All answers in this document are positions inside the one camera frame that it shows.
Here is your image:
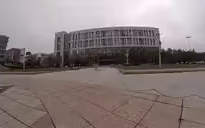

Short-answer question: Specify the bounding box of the row of dark trees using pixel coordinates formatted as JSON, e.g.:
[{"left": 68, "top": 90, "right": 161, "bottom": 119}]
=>
[{"left": 128, "top": 46, "right": 205, "bottom": 66}]

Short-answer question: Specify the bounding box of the row of bare trees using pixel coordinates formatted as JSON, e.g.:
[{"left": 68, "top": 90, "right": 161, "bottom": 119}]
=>
[{"left": 22, "top": 51, "right": 91, "bottom": 68}]

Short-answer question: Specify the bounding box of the grey stone slab pavement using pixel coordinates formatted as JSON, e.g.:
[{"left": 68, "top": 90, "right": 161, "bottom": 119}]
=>
[{"left": 0, "top": 65, "right": 205, "bottom": 128}]

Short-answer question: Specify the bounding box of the small grey building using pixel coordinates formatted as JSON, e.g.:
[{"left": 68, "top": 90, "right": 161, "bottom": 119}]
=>
[{"left": 5, "top": 47, "right": 26, "bottom": 65}]

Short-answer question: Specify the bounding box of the large curved pale building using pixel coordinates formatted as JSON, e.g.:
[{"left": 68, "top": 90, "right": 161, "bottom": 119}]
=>
[{"left": 53, "top": 26, "right": 162, "bottom": 66}]

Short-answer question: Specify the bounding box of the pole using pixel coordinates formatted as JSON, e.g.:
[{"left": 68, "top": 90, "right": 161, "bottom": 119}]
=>
[{"left": 157, "top": 39, "right": 163, "bottom": 69}]

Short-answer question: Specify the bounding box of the grass lawn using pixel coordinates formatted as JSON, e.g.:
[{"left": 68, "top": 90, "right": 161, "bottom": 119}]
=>
[{"left": 118, "top": 63, "right": 205, "bottom": 71}]

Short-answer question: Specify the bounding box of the street lamp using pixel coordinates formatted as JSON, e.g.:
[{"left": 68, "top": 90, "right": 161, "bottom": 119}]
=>
[{"left": 185, "top": 35, "right": 193, "bottom": 52}]

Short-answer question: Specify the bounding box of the grass strip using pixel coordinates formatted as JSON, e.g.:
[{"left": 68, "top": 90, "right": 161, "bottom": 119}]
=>
[{"left": 0, "top": 65, "right": 74, "bottom": 75}]

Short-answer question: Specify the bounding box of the grey stone kerb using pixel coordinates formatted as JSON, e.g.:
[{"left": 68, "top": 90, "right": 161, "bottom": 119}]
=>
[{"left": 118, "top": 66, "right": 205, "bottom": 75}]

